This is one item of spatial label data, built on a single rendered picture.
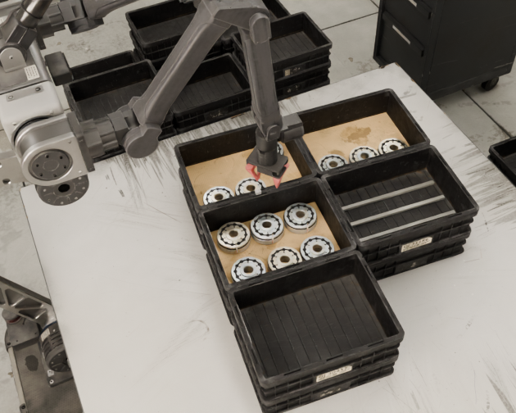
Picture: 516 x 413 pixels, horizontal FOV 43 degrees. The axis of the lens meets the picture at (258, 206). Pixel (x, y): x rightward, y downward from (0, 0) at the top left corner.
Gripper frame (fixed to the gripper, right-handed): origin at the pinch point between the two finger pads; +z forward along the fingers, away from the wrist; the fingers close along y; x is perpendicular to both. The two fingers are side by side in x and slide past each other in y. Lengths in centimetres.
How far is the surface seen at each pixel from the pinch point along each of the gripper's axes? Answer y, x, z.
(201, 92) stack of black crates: 84, -93, 68
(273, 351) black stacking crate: -19.5, 36.3, 24.0
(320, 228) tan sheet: -14.0, -8.1, 23.4
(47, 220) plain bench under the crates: 77, 20, 37
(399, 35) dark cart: 12, -172, 65
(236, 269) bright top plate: 1.5, 18.6, 20.8
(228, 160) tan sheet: 26.6, -21.6, 23.4
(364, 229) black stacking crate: -26.5, -13.9, 23.5
